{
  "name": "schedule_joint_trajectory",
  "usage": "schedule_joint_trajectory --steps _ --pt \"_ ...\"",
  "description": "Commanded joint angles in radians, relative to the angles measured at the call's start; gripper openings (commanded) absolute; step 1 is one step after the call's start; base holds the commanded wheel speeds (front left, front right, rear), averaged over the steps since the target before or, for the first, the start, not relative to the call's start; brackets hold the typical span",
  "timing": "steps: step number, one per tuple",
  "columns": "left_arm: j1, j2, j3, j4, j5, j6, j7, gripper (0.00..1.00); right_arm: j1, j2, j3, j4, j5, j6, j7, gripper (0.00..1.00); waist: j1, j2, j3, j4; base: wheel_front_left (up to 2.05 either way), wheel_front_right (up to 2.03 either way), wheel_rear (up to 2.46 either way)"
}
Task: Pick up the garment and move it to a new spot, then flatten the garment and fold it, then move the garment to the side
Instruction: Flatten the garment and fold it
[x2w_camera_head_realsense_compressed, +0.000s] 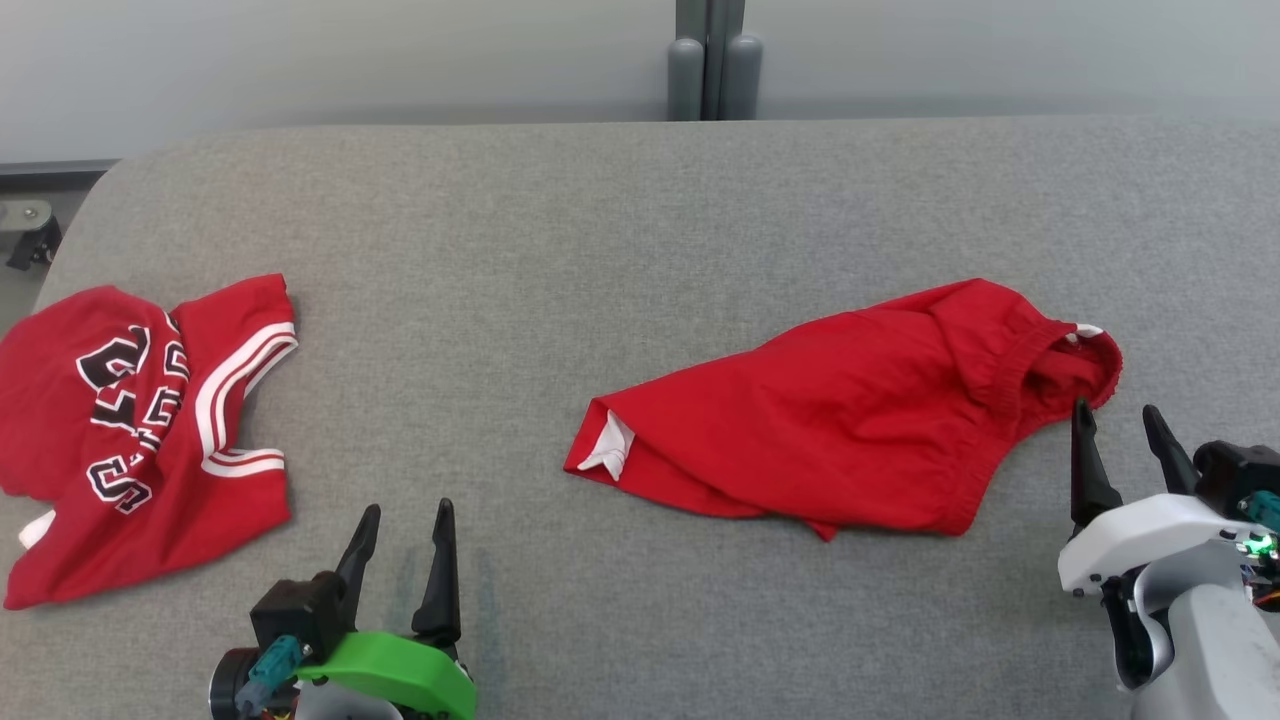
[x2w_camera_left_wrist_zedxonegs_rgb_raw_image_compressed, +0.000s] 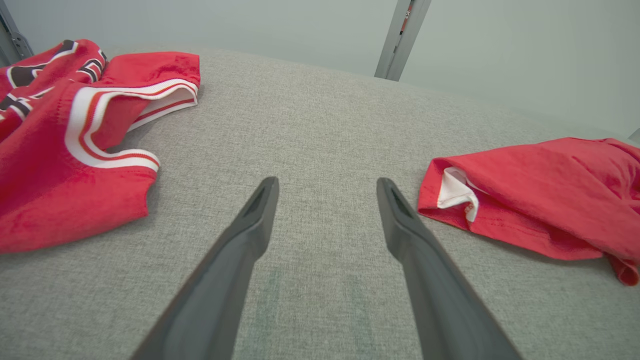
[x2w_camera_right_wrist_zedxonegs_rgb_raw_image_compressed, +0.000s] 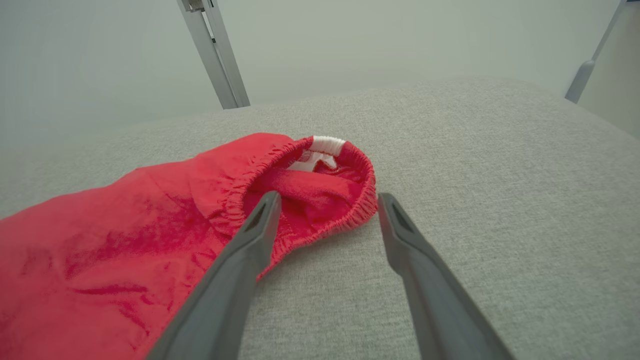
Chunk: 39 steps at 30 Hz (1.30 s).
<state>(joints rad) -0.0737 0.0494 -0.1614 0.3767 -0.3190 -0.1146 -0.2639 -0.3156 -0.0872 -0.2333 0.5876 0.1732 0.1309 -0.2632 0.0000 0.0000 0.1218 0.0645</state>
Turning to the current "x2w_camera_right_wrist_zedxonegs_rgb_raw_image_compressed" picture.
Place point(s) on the slim grey frame post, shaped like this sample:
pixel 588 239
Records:
pixel 580 82

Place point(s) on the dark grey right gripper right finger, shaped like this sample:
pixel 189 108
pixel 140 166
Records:
pixel 430 290

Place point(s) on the double aluminium frame post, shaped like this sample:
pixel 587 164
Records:
pixel 220 65

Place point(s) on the red garment with white trim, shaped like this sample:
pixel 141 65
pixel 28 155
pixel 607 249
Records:
pixel 125 240

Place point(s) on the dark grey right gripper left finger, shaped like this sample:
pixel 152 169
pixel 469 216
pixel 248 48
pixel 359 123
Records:
pixel 225 280

